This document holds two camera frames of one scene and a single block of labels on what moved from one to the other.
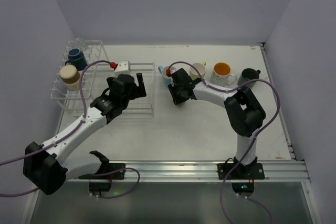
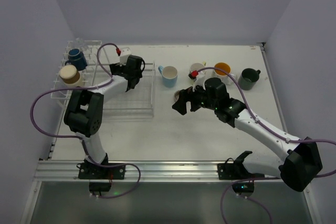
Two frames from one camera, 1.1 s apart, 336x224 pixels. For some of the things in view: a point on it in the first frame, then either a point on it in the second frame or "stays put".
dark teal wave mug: [247, 75] stays put
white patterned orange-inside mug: [221, 76] stays put
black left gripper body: [135, 91] → [117, 69]
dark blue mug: [77, 59] stays put
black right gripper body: [177, 93] → [191, 99]
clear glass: [80, 43] stays put
